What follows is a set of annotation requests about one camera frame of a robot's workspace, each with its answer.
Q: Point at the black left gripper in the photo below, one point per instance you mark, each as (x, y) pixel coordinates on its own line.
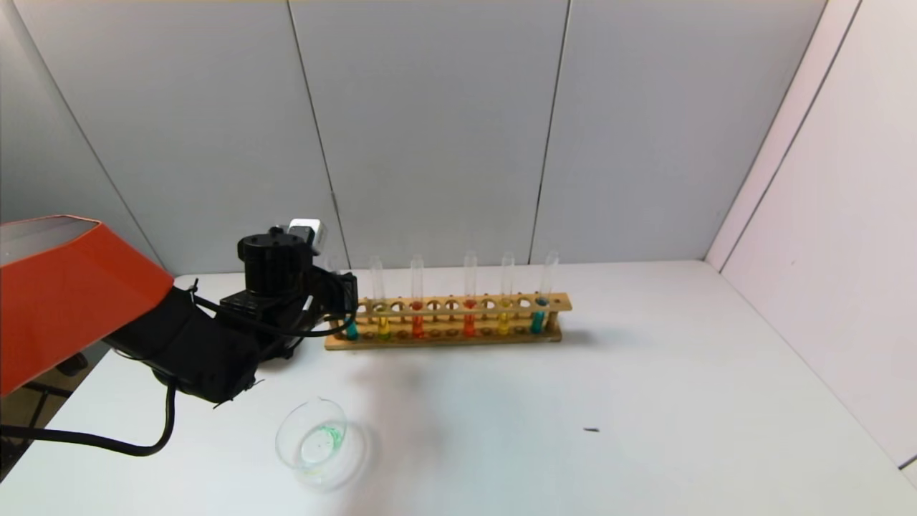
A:
(349, 292)

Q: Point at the glass test tube yellow pigment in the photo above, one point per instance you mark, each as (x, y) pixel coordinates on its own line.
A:
(504, 324)
(384, 330)

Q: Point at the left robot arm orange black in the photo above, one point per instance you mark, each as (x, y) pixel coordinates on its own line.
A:
(71, 301)

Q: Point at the glass test tube orange pigment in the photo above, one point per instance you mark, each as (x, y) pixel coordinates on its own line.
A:
(469, 326)
(418, 326)

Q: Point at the wooden test tube rack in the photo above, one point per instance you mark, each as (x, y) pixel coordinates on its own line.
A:
(458, 338)

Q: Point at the clear glass beaker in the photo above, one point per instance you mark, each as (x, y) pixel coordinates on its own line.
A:
(315, 444)

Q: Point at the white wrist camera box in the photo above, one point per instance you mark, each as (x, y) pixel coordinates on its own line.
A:
(309, 233)

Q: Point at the black metal frame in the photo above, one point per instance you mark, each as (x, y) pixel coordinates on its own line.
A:
(50, 387)

